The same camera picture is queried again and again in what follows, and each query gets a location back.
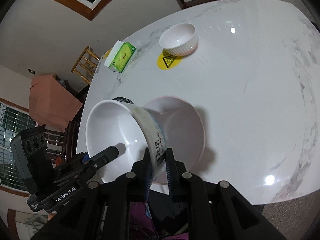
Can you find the green tissue pack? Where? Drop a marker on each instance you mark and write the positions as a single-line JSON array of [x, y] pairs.
[[119, 56]]

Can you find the pink bowl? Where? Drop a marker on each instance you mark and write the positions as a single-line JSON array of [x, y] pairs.
[[182, 126]]

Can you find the white bowl yellow print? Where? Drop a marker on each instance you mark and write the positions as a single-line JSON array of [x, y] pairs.
[[129, 128]]

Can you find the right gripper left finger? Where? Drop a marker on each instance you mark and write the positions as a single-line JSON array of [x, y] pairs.
[[146, 174]]

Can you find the light wooden chair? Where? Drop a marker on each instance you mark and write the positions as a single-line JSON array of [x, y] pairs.
[[86, 65]]

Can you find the yellow warning sticker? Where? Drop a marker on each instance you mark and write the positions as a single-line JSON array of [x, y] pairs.
[[167, 61]]

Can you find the small yellow label sticker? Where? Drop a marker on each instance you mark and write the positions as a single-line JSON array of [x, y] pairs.
[[104, 56]]

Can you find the white bowl blue base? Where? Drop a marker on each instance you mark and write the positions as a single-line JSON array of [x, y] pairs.
[[180, 40]]

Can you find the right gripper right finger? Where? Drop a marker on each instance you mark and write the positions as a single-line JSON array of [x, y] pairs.
[[174, 170]]

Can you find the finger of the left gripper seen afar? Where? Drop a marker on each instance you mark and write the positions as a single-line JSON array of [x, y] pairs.
[[102, 158]]

